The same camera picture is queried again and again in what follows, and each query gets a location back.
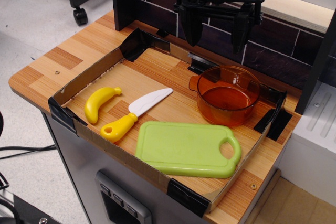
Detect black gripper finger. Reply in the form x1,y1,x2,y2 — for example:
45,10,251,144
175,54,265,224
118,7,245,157
231,12,252,54
179,5,203,47

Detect yellow handled white toy knife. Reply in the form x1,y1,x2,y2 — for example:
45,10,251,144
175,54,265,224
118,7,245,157
100,88,173,143

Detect orange transparent plastic pot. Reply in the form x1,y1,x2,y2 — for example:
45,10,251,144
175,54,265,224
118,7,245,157
189,66,261,127

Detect cardboard fence with black tape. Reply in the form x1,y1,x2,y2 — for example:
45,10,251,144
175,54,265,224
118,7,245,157
48,29,299,223

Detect yellow toy banana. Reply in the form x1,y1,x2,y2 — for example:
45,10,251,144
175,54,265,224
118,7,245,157
84,87,122,124

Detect green plastic cutting board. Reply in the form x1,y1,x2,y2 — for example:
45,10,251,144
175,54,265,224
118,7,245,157
135,121,242,178

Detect grey oven control panel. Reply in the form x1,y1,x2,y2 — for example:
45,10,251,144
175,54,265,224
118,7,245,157
95,171,153,224

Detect black equipment bottom left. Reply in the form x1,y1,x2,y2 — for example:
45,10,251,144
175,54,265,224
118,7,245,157
0,171,56,224

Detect black floor cables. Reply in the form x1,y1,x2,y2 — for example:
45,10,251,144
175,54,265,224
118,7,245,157
0,144,57,161

